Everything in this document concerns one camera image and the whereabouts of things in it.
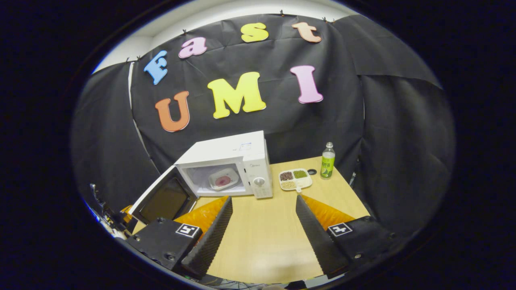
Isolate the white microwave oven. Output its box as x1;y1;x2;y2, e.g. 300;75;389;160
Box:
129;130;274;225

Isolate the white divided grain tray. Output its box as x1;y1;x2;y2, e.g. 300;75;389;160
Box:
279;168;313;193

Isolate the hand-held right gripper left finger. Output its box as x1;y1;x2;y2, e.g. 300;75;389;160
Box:
125;196;233;278

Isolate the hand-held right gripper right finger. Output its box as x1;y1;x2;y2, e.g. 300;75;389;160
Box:
295;194;397;278

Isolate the white square plate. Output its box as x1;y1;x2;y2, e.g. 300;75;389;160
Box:
208;167;240;191

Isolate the green tea bottle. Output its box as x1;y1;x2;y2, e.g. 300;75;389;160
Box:
320;142;336;180

